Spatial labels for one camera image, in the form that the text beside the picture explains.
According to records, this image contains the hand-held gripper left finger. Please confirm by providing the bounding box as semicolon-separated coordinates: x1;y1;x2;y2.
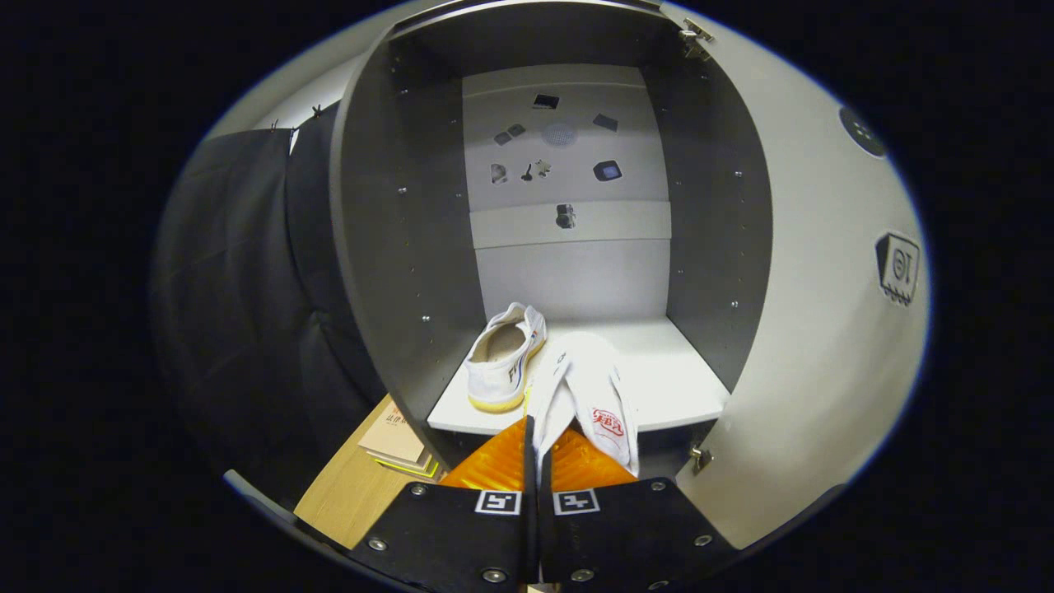
350;416;538;587

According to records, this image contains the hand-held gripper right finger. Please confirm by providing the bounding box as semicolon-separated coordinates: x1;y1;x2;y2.
539;428;738;590

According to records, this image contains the white canvas shoe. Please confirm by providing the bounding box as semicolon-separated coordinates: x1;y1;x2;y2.
463;302;548;413
527;331;641;487

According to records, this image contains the dark grey shoe cabinet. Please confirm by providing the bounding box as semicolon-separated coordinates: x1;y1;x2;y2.
329;0;775;487

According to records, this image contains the beige shoe cabinet door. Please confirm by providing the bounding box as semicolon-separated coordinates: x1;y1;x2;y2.
659;0;931;551

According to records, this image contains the stack of books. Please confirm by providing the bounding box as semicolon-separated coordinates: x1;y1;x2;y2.
358;394;445;480

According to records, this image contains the black backdrop cloth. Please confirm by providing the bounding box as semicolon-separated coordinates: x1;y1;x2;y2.
152;103;388;507

